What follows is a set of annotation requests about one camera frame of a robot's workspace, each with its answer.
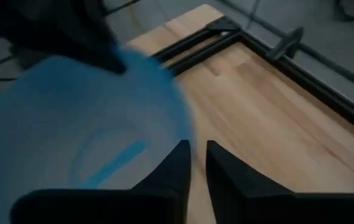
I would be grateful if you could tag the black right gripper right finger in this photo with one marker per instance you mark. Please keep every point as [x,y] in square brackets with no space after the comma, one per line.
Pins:
[235,183]

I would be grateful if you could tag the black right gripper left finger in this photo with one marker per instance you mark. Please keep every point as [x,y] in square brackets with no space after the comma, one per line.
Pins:
[170,180]

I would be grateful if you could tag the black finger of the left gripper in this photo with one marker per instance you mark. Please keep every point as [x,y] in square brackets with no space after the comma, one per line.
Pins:
[71,34]

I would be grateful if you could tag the blue plastic bowl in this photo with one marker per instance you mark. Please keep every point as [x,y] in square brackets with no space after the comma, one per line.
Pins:
[71,130]

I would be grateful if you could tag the black metal table frame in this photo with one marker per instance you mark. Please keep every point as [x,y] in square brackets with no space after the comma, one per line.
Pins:
[288,71]

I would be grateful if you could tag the black frame clamp lever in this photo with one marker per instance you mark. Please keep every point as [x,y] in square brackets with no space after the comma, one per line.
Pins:
[285,43]

